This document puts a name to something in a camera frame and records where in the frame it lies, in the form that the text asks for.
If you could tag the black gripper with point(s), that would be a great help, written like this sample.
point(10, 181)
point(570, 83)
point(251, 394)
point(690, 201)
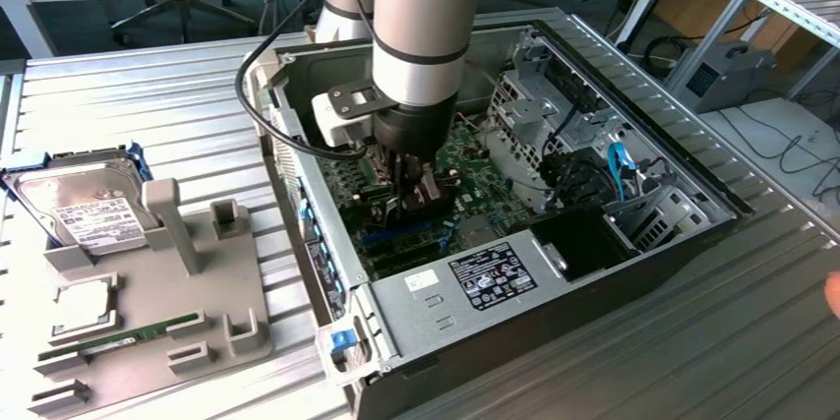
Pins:
point(414, 130)

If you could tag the person's hand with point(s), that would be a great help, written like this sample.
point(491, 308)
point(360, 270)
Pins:
point(835, 292)

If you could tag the grey cabinet unit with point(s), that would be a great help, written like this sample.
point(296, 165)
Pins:
point(722, 80)

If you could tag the blue case latch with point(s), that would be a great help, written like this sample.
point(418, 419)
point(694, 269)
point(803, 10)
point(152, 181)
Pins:
point(342, 341)

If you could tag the silver chipset heatsink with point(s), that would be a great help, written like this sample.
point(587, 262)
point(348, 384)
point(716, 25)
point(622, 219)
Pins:
point(482, 233)

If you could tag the grey parts rack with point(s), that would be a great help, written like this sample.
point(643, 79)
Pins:
point(164, 292)

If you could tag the silver hard disk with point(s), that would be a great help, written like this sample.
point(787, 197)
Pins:
point(72, 194)

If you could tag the aluminium frame slat table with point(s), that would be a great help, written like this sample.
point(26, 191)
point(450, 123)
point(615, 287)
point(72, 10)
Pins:
point(800, 2)

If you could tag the blue expansion slot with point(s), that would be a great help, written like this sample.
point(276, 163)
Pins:
point(387, 235)

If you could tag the low-profile graphics card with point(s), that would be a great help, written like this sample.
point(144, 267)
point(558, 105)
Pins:
point(430, 194)

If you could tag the silver CPU chip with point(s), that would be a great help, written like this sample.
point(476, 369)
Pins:
point(82, 304)

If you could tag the black office chair base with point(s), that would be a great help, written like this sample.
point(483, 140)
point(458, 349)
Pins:
point(187, 7)

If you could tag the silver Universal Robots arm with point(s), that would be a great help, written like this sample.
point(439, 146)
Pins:
point(420, 21)

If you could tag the blue disk carrier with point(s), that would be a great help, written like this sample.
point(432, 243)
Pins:
point(142, 164)

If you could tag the black fan shroud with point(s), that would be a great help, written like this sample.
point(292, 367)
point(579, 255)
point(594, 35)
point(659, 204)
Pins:
point(584, 243)

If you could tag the perforated silver drive cage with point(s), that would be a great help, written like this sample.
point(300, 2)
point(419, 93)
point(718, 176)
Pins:
point(526, 115)

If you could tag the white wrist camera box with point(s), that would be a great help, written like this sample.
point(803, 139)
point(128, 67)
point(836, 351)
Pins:
point(335, 120)

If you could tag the green RAM stick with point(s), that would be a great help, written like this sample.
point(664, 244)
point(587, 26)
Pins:
point(118, 339)

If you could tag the open black PC case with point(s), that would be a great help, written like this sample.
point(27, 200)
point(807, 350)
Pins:
point(526, 371)

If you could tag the silver disk bay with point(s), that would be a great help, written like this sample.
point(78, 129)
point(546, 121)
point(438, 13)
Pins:
point(663, 198)

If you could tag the silver power supply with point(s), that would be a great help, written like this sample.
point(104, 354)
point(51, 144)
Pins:
point(427, 312)

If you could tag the green motherboard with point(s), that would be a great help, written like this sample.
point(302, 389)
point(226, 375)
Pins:
point(472, 164)

